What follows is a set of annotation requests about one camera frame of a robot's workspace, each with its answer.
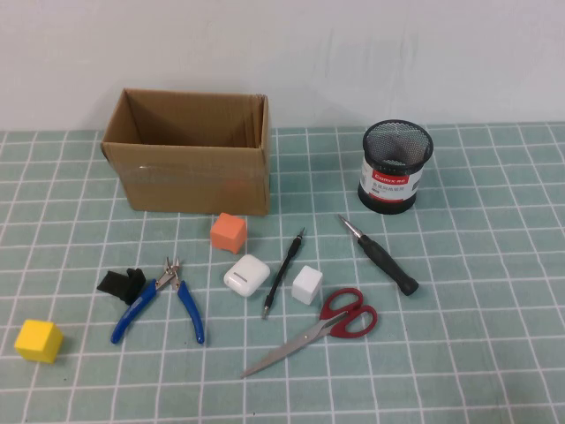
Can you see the white earbuds case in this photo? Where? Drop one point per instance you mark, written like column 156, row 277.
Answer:
column 246, row 274

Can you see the brown cardboard box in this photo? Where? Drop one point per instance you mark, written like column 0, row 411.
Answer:
column 190, row 176

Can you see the thin black flexible screwdriver shaft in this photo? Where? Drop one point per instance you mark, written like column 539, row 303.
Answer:
column 282, row 269

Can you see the black plastic bracket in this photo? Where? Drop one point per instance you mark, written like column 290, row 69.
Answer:
column 119, row 285

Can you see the green white-grid tablecloth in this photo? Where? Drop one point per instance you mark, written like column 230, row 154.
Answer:
column 463, row 309

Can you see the white cube block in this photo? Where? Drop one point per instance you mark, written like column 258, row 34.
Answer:
column 305, row 286

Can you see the orange cube block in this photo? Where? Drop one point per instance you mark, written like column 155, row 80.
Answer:
column 226, row 234

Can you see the yellow cube block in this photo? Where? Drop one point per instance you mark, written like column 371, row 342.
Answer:
column 37, row 342

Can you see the black mesh pen holder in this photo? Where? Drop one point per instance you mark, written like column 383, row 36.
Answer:
column 388, row 181

